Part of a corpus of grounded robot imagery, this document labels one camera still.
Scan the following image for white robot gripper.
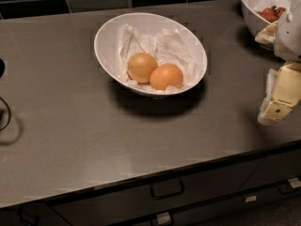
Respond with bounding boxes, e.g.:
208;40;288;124
255;0;301;125

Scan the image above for orange fruit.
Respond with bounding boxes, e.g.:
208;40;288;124
127;53;158;84
150;63;183;90

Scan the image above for white bowl with strawberries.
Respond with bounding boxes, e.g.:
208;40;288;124
241;0;293;50

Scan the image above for white paper bowl liner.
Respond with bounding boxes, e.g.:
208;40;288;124
117;24;207;96

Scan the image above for large white oval bowl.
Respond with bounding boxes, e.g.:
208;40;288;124
94;12;193;98

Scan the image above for red strawberries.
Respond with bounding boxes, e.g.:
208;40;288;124
259;6;286;23

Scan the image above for white drawer label right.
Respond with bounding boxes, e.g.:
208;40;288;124
288;178;301;188

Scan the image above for white drawer label small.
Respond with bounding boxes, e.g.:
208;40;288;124
245;195;257;203

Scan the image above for white drawer label lower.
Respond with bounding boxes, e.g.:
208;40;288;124
156;212;172;226

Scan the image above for black drawer handle right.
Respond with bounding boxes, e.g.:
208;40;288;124
277;183;299;195

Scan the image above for black drawer handle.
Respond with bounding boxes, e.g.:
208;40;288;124
17;207;40;226
150;179;184;200
277;183;299;195

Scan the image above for black drawer handle centre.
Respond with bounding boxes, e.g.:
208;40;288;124
150;179;184;200

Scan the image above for black cable loop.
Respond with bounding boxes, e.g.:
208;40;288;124
0;96;12;132

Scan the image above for black drawer handle left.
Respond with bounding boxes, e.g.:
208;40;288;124
17;207;40;226

